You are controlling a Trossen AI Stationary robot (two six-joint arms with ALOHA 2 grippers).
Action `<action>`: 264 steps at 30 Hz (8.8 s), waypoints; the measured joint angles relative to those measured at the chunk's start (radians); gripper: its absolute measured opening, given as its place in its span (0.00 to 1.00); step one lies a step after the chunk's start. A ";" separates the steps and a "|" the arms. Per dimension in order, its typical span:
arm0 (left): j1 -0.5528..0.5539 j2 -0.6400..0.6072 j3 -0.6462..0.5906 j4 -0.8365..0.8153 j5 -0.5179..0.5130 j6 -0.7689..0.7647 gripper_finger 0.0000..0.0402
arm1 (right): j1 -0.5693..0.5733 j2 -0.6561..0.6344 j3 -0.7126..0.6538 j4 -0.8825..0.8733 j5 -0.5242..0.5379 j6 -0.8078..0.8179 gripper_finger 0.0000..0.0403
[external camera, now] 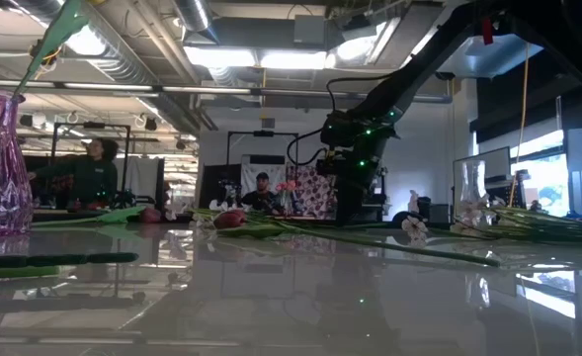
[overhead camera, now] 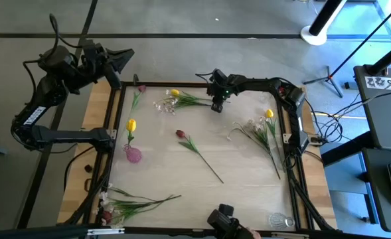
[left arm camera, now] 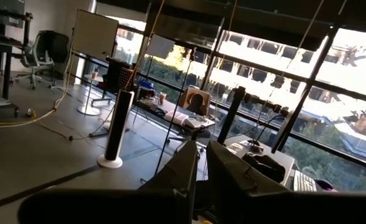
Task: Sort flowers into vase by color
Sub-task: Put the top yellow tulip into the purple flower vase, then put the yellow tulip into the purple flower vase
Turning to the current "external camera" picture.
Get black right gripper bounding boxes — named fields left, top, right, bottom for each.
left=317, top=109, right=401, bottom=224

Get yellow artificial tulip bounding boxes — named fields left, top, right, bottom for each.
left=12, top=0, right=108, bottom=96

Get pink flowers in vase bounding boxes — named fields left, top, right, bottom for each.
left=275, top=180, right=297, bottom=214

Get tall clear glass vase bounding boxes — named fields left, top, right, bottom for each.
left=460, top=158, right=490, bottom=222

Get purple glass vase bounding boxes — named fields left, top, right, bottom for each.
left=0, top=87, right=35, bottom=237

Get purple patterned cloth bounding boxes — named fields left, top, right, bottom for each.
left=286, top=164, right=337, bottom=220

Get black office chair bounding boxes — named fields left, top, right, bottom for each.
left=391, top=196, right=450, bottom=223

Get person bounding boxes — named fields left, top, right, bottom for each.
left=27, top=136, right=120, bottom=210
left=240, top=171, right=286, bottom=217

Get white hanging banner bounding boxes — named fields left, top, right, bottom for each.
left=240, top=154, right=288, bottom=199

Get bright ceiling light panel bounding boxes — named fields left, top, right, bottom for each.
left=184, top=46, right=329, bottom=70

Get grey ceiling box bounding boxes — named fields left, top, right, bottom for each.
left=292, top=14, right=327, bottom=46

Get long grey ceiling pipe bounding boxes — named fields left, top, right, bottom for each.
left=0, top=78, right=453, bottom=104

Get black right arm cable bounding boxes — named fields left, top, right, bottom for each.
left=286, top=73, right=400, bottom=167

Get black frame stand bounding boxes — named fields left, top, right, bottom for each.
left=225, top=130, right=300, bottom=217
left=50, top=122, right=132, bottom=209

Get silver round ventilation duct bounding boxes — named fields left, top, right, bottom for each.
left=171, top=0, right=220, bottom=45

